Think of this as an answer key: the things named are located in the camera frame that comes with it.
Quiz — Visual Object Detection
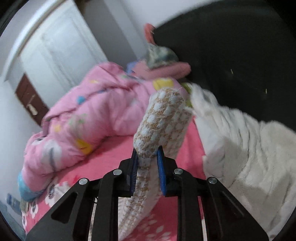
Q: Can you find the beige houndstooth knit coat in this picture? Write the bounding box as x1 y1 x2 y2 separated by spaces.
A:
118 88 192 240

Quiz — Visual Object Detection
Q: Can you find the pink floral fleece blanket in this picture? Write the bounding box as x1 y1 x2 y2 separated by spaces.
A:
22 113 205 240

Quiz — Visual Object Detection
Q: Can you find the white fluffy blanket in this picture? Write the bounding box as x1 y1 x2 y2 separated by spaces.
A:
189 84 295 240

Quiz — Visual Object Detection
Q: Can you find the brown wooden door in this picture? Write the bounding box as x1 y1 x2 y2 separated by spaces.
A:
15 73 49 126

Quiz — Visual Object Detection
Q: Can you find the pink and blue quilt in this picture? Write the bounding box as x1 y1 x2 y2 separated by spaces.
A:
18 62 188 201

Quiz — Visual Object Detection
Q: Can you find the black bed headboard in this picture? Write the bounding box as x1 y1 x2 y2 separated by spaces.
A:
154 1 295 129

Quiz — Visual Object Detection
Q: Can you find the white wardrobe door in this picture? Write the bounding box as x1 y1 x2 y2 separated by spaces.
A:
1 1 107 108

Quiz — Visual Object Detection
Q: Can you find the grey patterned cloth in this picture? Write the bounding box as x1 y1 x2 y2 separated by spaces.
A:
145 43 179 69

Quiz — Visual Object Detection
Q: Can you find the blue white object by wall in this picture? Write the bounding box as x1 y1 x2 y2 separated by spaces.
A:
6 193 22 216

